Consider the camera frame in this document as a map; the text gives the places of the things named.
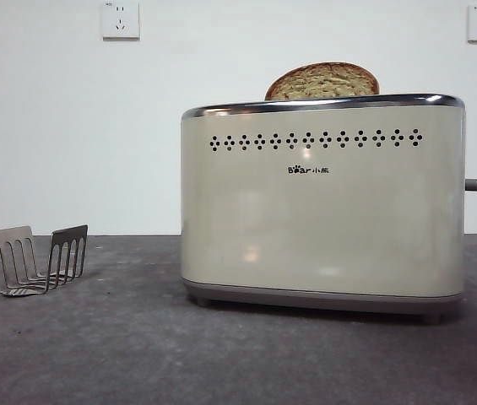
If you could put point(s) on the brown toasted bread slice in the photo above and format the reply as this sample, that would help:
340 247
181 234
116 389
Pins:
322 83

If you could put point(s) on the grey toaster lever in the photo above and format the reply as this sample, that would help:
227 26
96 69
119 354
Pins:
474 185

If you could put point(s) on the cream two-slot toaster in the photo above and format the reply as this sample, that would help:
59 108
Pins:
322 211

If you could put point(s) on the metal slotted bread rack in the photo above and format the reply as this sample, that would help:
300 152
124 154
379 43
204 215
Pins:
63 250

